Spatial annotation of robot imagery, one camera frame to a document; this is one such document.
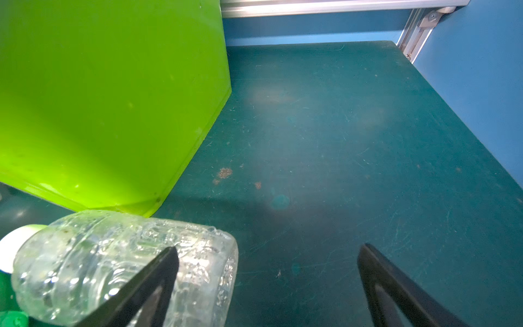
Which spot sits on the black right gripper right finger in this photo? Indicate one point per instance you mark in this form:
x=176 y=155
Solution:
x=388 y=290

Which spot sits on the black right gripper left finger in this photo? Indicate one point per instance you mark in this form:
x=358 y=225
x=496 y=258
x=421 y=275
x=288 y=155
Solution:
x=147 y=295

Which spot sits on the clear ribbed white-cap bottle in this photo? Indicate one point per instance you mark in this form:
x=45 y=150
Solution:
x=63 y=271

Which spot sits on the aluminium back frame rail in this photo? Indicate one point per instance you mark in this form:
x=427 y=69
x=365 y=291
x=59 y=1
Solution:
x=245 y=9

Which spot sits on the green sprite bottle upper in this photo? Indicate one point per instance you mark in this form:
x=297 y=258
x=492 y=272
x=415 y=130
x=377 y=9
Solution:
x=11 y=314

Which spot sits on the green plastic trash bin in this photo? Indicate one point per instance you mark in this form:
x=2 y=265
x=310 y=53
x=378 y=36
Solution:
x=104 y=103

